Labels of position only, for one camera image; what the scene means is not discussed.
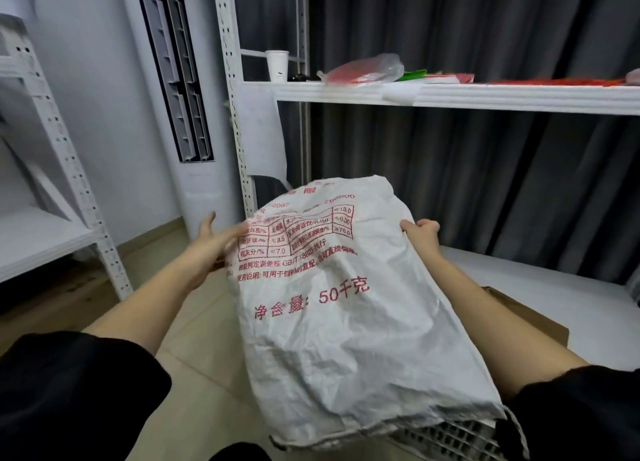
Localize person's right hand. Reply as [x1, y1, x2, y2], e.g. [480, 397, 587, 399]
[399, 218, 443, 264]

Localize person's left hand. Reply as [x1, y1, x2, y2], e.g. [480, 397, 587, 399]
[179, 211, 249, 292]

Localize white woven sack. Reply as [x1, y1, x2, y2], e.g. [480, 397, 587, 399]
[225, 175, 506, 450]

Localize taped cardboard box white label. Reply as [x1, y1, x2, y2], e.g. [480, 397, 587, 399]
[482, 285, 571, 349]

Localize person's right forearm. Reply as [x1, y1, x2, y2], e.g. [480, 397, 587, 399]
[425, 253, 591, 402]

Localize person's left forearm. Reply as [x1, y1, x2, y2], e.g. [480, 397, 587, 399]
[82, 260, 201, 356]

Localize flat brown cardboard box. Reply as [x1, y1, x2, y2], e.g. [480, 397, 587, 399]
[0, 263, 119, 356]

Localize clear plastic bag red contents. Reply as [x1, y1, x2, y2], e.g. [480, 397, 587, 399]
[317, 53, 405, 86]

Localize person's black left sleeve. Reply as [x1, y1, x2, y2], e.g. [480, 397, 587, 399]
[0, 330, 173, 461]

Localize person's black sleeve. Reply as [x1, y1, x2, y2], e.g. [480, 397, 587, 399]
[495, 364, 640, 461]
[0, 330, 173, 461]

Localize person's black right sleeve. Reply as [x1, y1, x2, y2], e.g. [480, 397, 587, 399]
[495, 364, 640, 461]

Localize white cylindrical appliance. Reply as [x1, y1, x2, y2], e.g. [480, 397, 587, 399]
[117, 0, 246, 242]

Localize grey curtain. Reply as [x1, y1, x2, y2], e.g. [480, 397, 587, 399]
[232, 0, 640, 286]

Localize white paper sheet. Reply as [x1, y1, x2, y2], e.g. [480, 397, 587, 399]
[235, 84, 290, 182]

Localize white tape strip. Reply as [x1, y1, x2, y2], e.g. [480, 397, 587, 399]
[381, 81, 426, 106]

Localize white metal shelf rack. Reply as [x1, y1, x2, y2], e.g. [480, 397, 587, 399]
[211, 0, 640, 372]
[0, 13, 135, 302]

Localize white paper cup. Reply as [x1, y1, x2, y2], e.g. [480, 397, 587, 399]
[265, 50, 291, 83]

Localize pile of red ties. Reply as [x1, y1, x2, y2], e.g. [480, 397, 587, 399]
[489, 77, 626, 87]

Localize white plastic slotted basket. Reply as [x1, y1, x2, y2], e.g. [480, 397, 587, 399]
[389, 419, 506, 461]

